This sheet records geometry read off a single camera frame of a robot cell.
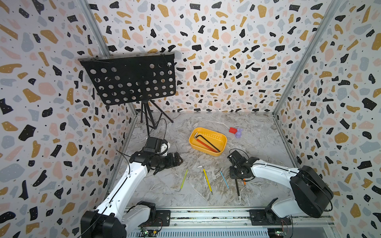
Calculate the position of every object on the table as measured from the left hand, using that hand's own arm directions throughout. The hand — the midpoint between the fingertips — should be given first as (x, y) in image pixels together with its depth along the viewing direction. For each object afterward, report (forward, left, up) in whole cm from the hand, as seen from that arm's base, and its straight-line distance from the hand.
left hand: (177, 162), depth 79 cm
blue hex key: (-4, -26, -14) cm, 30 cm away
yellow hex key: (-5, -17, -14) cm, 22 cm away
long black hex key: (+24, -16, -15) cm, 33 cm away
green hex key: (-4, -3, -15) cm, 15 cm away
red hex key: (+20, -15, -15) cm, 29 cm away
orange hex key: (-7, -38, -14) cm, 41 cm away
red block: (+31, -37, -13) cm, 50 cm away
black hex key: (-10, -33, -14) cm, 37 cm away
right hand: (-1, -32, -15) cm, 35 cm away
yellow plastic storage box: (+22, -18, -14) cm, 31 cm away
